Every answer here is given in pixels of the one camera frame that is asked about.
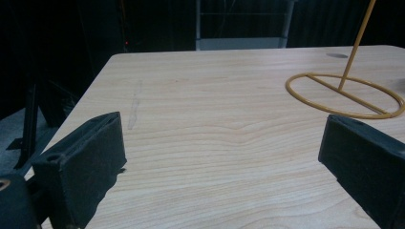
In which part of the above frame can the grey metal frame stand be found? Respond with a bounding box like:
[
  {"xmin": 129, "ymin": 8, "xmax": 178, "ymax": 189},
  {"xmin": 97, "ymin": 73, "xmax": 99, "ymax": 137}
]
[{"xmin": 194, "ymin": 0, "xmax": 297, "ymax": 52}]

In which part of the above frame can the gold metal wire stand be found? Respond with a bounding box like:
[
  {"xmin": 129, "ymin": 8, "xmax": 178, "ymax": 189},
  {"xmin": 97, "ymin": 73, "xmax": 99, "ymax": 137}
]
[{"xmin": 285, "ymin": 0, "xmax": 405, "ymax": 120}]

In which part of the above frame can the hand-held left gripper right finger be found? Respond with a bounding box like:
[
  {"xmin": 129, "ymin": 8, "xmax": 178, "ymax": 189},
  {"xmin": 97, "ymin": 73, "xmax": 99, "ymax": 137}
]
[{"xmin": 317, "ymin": 114, "xmax": 405, "ymax": 229}]

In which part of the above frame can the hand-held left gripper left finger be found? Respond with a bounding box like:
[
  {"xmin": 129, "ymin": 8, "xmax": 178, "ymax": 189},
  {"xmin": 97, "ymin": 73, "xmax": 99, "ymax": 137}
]
[{"xmin": 31, "ymin": 111, "xmax": 128, "ymax": 229}]

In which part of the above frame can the black metal stand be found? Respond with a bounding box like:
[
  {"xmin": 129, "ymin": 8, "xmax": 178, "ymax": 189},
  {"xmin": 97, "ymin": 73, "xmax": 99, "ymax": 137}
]
[{"xmin": 5, "ymin": 83, "xmax": 42, "ymax": 170}]

